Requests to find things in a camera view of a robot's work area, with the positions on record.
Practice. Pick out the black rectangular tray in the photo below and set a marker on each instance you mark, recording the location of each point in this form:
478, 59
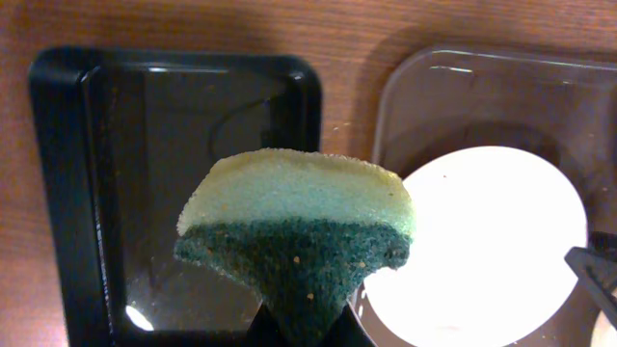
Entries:
125, 138

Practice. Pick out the brown serving tray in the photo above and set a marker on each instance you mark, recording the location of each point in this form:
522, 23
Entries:
449, 98

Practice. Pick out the white plate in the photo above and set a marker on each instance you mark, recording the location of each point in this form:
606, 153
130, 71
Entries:
487, 265
603, 334

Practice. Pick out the green yellow sponge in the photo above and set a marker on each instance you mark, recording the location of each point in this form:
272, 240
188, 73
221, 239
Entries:
301, 229

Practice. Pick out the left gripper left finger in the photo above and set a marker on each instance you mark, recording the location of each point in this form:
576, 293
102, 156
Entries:
264, 330

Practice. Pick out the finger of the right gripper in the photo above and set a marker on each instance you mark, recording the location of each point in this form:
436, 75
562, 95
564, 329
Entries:
595, 268

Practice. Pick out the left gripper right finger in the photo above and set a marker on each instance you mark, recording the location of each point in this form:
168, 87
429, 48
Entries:
347, 331

